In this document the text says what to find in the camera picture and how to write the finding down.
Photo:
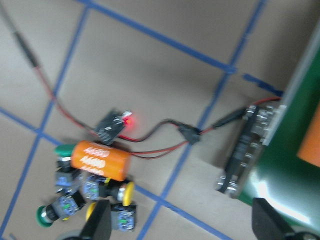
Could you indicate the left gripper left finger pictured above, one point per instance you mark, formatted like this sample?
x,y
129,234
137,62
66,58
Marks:
x,y
98,224

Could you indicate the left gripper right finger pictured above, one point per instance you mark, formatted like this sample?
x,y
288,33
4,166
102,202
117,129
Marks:
x,y
268,224

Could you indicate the green push button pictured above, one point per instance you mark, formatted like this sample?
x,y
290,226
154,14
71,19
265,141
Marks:
x,y
61,209
68,179

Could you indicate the yellow push button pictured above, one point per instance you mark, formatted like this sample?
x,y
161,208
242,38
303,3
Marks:
x,y
123,218
96,187

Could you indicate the plain orange cylinder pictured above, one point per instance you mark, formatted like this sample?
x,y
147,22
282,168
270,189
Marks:
x,y
309,150

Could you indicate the green conveyor belt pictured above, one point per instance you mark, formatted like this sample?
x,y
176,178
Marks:
x,y
264,162

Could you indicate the orange battery cylinder with text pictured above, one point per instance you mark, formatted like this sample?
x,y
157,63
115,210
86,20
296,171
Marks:
x,y
101,160

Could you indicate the small black circuit board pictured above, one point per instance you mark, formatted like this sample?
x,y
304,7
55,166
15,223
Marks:
x,y
110,127

